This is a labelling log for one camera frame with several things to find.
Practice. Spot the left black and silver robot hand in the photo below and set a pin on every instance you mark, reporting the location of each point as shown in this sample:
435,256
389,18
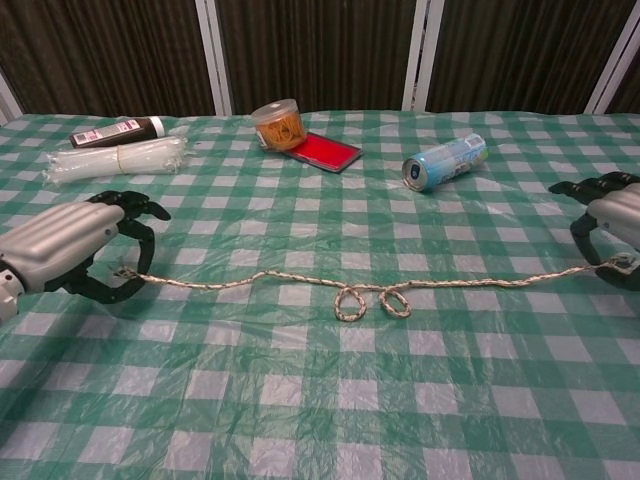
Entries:
60,240

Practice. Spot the light blue drink can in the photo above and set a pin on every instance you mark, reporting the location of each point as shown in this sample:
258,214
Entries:
442,162

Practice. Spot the brown bottle with white cap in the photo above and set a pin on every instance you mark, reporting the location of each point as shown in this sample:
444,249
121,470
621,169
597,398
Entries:
112,132

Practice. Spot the green white checkered tablecloth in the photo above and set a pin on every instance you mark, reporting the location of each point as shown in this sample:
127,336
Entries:
320,350

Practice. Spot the red ink pad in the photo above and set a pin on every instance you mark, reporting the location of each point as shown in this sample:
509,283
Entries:
327,152

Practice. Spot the white partition frame post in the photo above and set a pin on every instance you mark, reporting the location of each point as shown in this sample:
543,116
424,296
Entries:
412,55
215,60
615,70
10,97

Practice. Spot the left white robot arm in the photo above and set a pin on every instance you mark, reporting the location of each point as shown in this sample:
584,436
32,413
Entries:
7,297

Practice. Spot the clear jar of rubber bands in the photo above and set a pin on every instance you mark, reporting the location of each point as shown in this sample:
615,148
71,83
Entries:
279,127

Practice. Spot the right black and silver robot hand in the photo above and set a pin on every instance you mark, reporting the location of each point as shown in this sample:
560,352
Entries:
617,212

